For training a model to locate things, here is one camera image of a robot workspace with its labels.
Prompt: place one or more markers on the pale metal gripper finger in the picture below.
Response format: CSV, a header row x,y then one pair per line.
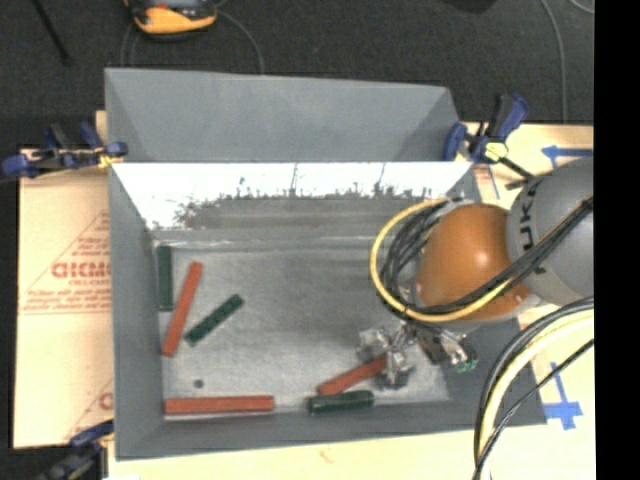
x,y
371,342
398,369

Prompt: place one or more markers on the red-brown flat block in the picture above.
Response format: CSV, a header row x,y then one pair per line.
x,y
219,404
350,377
182,308

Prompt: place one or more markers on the dark green flat block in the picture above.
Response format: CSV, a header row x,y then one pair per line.
x,y
340,402
165,278
214,320

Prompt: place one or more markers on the grey metal bin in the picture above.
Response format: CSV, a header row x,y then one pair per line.
x,y
300,293

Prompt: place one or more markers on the brown cardboard board red print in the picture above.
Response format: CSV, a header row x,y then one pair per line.
x,y
60,348

